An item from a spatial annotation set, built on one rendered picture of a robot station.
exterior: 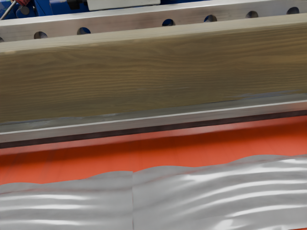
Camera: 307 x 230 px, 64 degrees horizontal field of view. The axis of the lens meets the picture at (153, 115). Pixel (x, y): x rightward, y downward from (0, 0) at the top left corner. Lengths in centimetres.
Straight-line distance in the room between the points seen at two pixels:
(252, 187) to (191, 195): 5
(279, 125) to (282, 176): 8
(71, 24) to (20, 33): 8
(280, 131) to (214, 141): 7
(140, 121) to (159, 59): 5
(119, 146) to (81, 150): 4
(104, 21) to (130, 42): 22
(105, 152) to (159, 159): 5
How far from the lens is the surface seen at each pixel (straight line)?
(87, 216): 19
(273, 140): 26
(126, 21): 42
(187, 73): 21
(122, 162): 23
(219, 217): 18
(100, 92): 21
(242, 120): 26
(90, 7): 47
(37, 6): 85
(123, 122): 21
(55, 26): 44
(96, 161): 24
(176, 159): 23
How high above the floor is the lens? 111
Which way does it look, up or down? 32 degrees down
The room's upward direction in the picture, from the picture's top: 5 degrees counter-clockwise
